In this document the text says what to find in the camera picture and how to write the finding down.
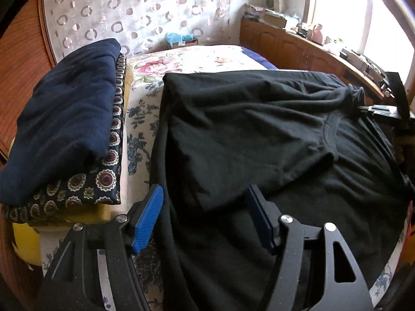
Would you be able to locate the flat cardboard box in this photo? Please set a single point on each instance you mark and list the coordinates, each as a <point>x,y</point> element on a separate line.
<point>277,20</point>

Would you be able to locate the stack of magazines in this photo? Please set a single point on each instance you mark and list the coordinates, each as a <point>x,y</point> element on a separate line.
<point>254,13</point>

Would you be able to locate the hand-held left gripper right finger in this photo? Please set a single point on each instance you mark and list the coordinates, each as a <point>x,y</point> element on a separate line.
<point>257,217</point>

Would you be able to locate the dark medallion-print folded cloth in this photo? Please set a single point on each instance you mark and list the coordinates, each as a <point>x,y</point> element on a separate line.
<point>107,178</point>

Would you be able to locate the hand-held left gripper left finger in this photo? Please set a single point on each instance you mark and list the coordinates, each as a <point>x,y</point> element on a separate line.
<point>149,220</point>

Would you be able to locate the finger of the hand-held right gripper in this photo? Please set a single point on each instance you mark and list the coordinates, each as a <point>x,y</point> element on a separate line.
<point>377,110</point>

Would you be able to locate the small cardboard box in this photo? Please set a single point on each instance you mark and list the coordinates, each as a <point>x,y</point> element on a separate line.
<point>189,43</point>

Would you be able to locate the sheer circle-pattern curtain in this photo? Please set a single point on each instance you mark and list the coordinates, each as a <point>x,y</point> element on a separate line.
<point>146,6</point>

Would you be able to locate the light blue cloth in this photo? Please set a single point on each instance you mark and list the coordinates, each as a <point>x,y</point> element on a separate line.
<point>176,37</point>

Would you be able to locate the long wooden cabinet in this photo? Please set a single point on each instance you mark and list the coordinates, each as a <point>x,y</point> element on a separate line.
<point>291,48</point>

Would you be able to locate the navy folded garment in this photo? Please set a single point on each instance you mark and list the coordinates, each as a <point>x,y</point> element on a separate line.
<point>64,110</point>

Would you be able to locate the wooden-framed window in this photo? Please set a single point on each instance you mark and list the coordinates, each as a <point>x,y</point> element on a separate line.
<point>340,6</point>

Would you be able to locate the blue floral bedsheet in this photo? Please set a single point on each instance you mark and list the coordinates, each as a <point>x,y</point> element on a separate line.
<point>139,129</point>

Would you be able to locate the blue blanket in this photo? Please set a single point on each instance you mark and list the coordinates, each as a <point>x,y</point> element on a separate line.
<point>259,59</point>

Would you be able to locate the black printed t-shirt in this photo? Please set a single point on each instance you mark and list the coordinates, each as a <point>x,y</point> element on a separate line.
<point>259,129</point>

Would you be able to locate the pink bag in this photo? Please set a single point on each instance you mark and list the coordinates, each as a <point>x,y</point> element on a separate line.
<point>318,34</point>

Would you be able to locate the pink floral quilt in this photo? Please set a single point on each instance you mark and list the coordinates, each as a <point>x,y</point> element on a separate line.
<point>194,61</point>

